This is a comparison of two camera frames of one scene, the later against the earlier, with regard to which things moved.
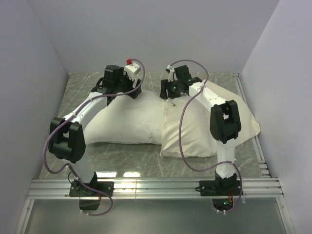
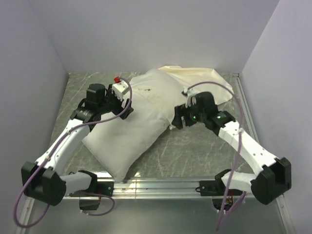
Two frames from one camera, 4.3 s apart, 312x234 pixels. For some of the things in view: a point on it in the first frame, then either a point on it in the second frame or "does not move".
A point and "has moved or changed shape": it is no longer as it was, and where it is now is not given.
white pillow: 139,120 has moved or changed shape
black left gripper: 123,75 -> 120,107
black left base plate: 78,189 does not move
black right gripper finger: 163,93 -> 179,112
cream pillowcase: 186,128 -> 162,87
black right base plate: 215,188 does not move
